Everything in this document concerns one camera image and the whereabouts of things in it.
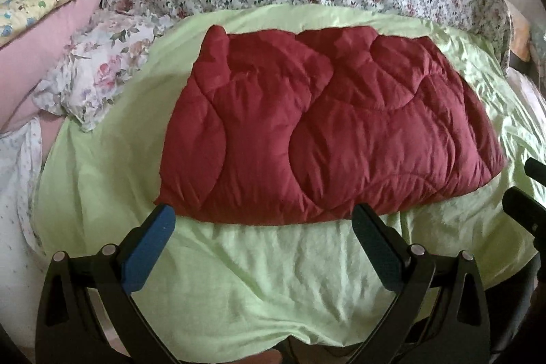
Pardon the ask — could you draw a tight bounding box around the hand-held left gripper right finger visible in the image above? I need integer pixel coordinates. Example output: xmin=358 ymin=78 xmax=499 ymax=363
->
xmin=345 ymin=203 xmax=491 ymax=364

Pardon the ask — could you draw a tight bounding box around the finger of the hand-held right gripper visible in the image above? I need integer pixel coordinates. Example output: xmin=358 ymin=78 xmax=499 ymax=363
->
xmin=524 ymin=157 xmax=546 ymax=182
xmin=502 ymin=187 xmax=546 ymax=239

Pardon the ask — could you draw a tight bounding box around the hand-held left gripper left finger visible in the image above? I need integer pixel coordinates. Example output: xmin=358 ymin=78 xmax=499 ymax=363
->
xmin=36 ymin=204 xmax=184 ymax=364

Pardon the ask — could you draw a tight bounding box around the red quilted blanket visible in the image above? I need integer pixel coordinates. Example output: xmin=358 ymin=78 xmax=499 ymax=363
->
xmin=154 ymin=25 xmax=506 ymax=227

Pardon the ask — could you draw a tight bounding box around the light green bed sheet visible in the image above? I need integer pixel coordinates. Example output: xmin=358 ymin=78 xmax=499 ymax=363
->
xmin=32 ymin=3 xmax=546 ymax=353

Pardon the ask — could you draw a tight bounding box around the orange cloth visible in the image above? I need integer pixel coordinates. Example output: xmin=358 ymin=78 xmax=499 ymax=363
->
xmin=511 ymin=11 xmax=533 ymax=63

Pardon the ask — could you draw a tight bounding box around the white dotted cloth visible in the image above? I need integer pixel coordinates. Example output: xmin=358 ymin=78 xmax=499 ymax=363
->
xmin=0 ymin=119 xmax=48 ymax=305

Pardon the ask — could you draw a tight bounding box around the large-flower floral pillow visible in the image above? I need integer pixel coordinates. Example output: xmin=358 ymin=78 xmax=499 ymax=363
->
xmin=33 ymin=9 xmax=173 ymax=133

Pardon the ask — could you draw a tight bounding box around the pink pillow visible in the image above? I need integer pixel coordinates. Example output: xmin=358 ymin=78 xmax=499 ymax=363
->
xmin=0 ymin=0 xmax=105 ymax=134

